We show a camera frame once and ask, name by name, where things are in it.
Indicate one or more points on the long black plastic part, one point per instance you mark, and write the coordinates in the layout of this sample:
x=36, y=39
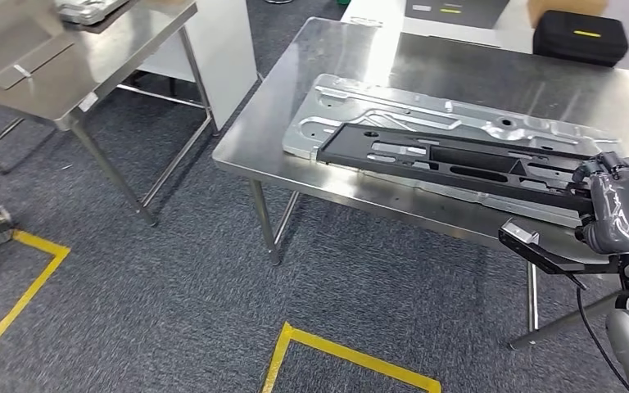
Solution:
x=347, y=149

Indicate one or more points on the stainless steel workbench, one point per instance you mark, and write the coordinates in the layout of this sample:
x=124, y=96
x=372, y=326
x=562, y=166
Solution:
x=271, y=135

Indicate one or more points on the black case with yellow label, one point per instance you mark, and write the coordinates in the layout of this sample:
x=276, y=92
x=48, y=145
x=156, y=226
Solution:
x=580, y=49

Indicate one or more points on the cardboard box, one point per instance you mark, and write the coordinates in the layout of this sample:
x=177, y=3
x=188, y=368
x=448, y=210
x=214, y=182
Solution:
x=564, y=8

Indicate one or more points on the dark grey flat box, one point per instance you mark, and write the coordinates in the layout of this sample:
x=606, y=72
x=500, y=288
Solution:
x=472, y=16

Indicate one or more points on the large stamped aluminium panel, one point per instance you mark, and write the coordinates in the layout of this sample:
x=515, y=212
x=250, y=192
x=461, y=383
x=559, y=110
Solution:
x=358, y=103

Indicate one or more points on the white desk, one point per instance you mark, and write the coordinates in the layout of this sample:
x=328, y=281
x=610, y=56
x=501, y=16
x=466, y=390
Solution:
x=379, y=16

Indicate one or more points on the white cabinet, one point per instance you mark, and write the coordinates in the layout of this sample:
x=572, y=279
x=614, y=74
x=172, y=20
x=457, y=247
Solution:
x=222, y=54

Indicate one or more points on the stainless steel side table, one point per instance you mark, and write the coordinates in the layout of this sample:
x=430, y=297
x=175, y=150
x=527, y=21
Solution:
x=103, y=70

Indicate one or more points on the light grey metal panel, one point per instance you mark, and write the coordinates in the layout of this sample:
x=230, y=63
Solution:
x=86, y=11

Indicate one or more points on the flat steel plate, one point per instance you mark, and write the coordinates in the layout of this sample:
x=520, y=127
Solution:
x=43, y=54

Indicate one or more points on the white tape strip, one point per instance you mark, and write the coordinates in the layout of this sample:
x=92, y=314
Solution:
x=21, y=70

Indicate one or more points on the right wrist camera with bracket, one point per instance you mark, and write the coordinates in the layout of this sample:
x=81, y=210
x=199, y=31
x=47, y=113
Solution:
x=523, y=234

